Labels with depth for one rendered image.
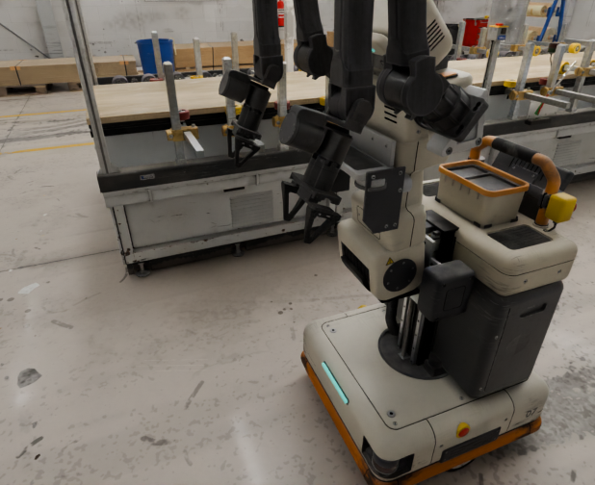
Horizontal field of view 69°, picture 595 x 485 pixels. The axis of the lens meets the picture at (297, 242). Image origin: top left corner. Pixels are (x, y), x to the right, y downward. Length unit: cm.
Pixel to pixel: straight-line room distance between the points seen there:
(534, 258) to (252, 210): 167
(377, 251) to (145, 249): 161
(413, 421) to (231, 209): 156
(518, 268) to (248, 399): 111
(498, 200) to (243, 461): 117
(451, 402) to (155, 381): 115
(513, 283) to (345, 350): 64
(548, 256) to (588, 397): 97
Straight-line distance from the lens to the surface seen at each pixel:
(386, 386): 151
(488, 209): 130
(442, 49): 103
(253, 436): 172
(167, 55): 748
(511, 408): 161
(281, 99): 214
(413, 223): 114
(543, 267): 130
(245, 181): 222
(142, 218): 245
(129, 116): 218
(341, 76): 77
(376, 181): 99
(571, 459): 191
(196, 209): 247
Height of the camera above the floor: 139
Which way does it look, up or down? 30 degrees down
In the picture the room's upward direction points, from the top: straight up
